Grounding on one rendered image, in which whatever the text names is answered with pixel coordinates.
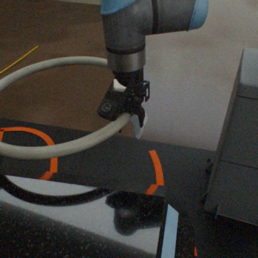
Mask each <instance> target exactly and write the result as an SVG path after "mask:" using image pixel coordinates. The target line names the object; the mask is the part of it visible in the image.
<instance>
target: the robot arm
mask: <svg viewBox="0 0 258 258"><path fill-rule="evenodd" d="M208 6H209V0H101V10H100V12H101V14H102V22H103V30H104V39H105V46H106V56H107V65H108V67H109V68H110V69H111V70H112V72H113V73H114V74H115V78H114V79H113V81H112V82H111V84H110V86H109V88H108V90H107V92H106V94H105V96H104V98H103V100H102V101H101V103H100V106H99V107H98V108H97V110H96V112H97V113H98V115H100V116H101V117H102V118H103V119H106V120H109V121H116V119H117V117H118V115H119V114H120V113H121V112H122V111H126V112H129V114H131V113H132V112H133V114H132V116H131V117H130V120H131V122H132V124H133V126H134V127H133V130H134V132H135V135H134V136H135V137H136V138H137V139H140V137H141V136H142V134H143V130H144V126H145V124H146V122H147V119H148V116H147V114H146V113H145V110H144V108H143V107H142V103H143V102H144V97H145V102H147V101H148V99H149V98H150V81H146V80H144V66H145V64H146V36H149V35H157V34H161V33H162V34H165V33H170V32H178V31H189V30H193V29H199V28H201V27H202V26H203V24H204V22H205V20H206V17H207V13H208ZM143 83H146V84H145V85H144V84H143ZM147 88H148V96H147Z"/></svg>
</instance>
